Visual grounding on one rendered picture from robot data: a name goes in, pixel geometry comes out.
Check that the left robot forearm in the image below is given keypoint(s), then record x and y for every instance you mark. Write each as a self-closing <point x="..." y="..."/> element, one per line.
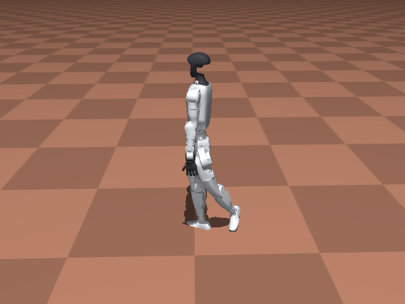
<point x="190" y="140"/>

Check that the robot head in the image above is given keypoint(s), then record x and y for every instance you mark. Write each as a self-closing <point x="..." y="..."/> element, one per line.
<point x="198" y="60"/>

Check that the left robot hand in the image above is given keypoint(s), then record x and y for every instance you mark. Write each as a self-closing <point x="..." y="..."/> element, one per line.
<point x="190" y="166"/>

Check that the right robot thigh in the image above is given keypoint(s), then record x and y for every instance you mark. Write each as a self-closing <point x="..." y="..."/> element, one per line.
<point x="195" y="182"/>

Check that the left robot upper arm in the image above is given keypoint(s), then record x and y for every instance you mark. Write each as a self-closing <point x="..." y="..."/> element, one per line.
<point x="193" y="98"/>

